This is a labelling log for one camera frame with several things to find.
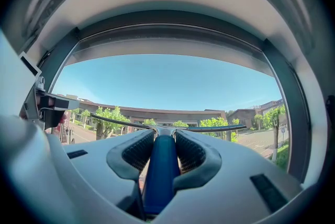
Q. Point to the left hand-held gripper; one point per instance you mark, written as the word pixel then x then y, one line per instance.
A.
pixel 49 113

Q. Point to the large window glass pane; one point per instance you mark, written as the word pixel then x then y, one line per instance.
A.
pixel 167 81

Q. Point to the dark brown gabled building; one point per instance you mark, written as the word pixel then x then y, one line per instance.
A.
pixel 243 115

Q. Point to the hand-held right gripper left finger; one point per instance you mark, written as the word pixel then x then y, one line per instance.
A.
pixel 104 170

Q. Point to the long grey building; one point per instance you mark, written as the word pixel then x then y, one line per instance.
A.
pixel 157 114

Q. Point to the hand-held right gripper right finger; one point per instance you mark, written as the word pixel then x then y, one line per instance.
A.
pixel 230 186

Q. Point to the row of green street trees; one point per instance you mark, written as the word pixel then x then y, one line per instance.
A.
pixel 110 118

